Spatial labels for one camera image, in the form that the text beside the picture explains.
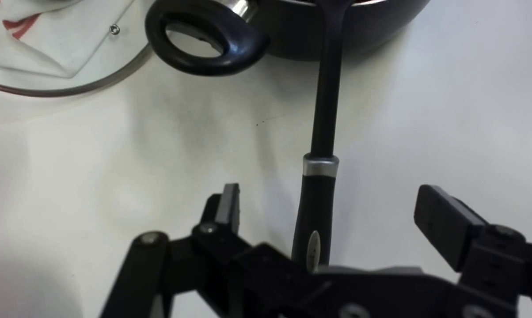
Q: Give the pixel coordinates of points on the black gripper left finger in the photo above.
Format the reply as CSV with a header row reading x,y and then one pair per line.
x,y
223,213

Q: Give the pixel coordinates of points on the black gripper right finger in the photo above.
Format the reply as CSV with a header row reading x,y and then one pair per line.
x,y
448,231

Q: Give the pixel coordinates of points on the black plastic serving spoon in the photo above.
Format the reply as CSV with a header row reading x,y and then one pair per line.
x,y
324,107

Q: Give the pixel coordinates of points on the glass lid with black knob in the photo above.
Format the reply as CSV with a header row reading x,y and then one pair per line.
x,y
71,89

